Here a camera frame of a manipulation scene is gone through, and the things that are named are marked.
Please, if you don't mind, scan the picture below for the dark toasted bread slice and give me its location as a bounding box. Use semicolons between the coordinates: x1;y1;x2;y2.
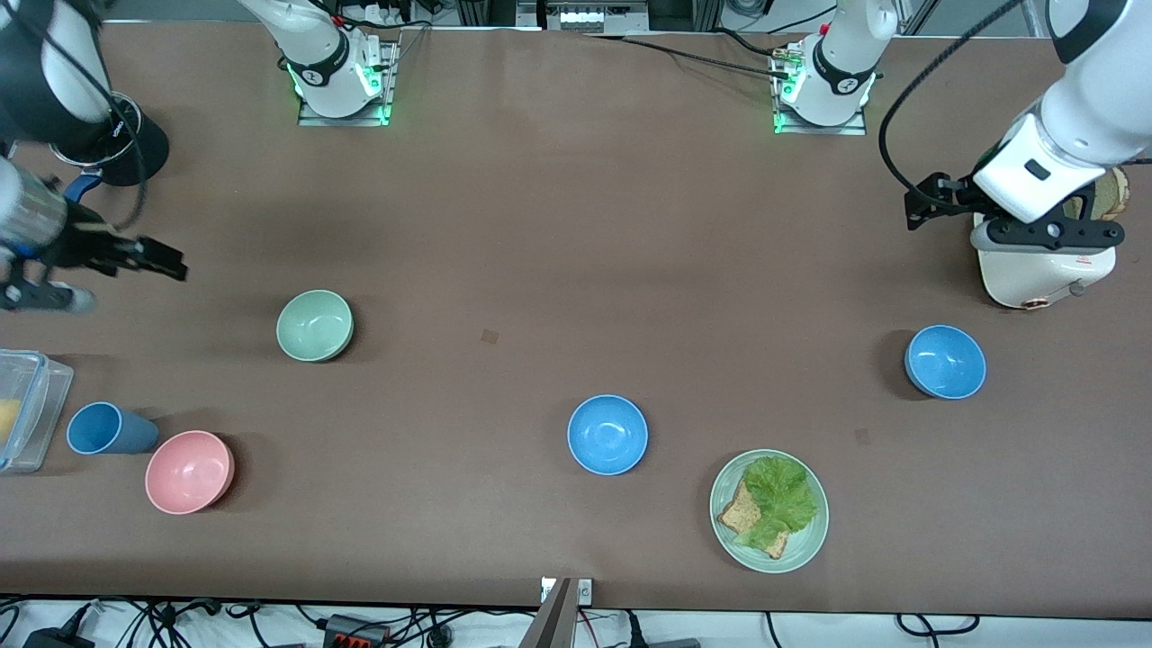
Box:
1066;166;1130;222

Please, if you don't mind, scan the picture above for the blue plastic bowl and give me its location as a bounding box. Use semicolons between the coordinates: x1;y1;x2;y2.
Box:
904;325;987;400
567;394;649;476

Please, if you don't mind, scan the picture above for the cream white toaster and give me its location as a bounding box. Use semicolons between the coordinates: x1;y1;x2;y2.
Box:
970;166;1119;310

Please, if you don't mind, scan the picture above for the grey camera mount pole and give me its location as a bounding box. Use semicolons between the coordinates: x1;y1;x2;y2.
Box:
517;578;577;648

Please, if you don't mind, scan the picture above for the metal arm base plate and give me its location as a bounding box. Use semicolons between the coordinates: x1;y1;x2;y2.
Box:
772;45;869;136
297;38;399;127

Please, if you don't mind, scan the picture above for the black round cup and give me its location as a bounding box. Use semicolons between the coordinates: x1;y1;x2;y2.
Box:
49;90;170;187

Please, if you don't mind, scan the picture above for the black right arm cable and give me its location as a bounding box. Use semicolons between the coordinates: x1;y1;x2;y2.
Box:
13;0;150;226

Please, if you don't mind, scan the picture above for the black looped floor cable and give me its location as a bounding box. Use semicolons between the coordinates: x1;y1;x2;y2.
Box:
895;614;980;637

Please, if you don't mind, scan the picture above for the green plastic bowl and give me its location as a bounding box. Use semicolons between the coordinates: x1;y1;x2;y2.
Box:
276;289;355;363

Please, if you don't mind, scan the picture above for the blue plastic cup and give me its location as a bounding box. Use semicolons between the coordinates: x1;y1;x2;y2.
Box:
67;401;161;455

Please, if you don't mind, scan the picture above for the green round plate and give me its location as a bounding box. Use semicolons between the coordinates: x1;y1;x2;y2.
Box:
709;448;830;574

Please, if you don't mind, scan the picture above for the short black table cable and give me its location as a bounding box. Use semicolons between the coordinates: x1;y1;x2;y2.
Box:
714;29;786;59

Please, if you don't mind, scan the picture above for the pink plastic bowl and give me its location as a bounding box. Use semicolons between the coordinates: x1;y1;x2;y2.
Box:
145;430;237;516

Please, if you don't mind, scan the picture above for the black orange power adapter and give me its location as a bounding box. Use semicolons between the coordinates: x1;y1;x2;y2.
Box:
322;614;390;648

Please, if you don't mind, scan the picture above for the long black table cable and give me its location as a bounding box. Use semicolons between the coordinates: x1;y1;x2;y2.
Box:
585;34;791;82

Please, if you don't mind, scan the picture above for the white power strip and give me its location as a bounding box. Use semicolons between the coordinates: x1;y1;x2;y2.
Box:
544;0;631;34

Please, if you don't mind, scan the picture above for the brown bread slice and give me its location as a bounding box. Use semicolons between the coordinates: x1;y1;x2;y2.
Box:
717;481;791;561

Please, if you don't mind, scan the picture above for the green lettuce leaf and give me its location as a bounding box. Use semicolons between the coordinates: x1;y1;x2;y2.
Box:
738;456;820;550

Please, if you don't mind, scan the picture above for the clear plastic food container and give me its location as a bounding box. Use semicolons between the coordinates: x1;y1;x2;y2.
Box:
0;349;75;475

